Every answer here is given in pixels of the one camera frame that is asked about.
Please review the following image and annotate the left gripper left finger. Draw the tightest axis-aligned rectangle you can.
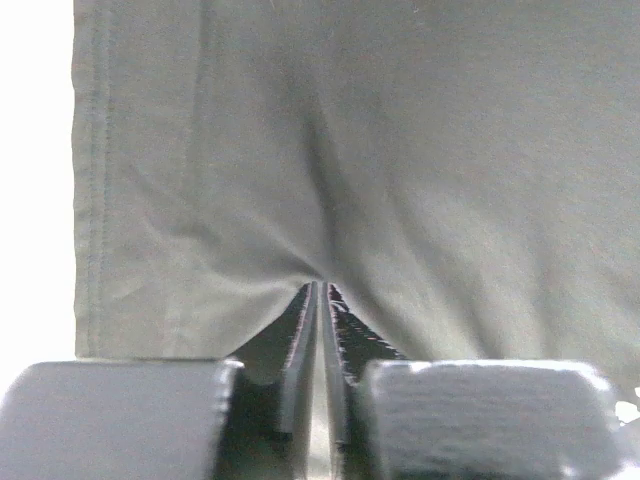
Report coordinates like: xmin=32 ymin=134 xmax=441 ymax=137
xmin=1 ymin=283 xmax=318 ymax=479

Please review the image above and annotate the black t shirt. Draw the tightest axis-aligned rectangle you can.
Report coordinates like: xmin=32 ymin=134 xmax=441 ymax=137
xmin=72 ymin=1 xmax=639 ymax=390

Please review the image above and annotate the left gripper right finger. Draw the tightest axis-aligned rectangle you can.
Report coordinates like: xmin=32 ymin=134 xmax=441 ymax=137
xmin=319 ymin=284 xmax=635 ymax=479

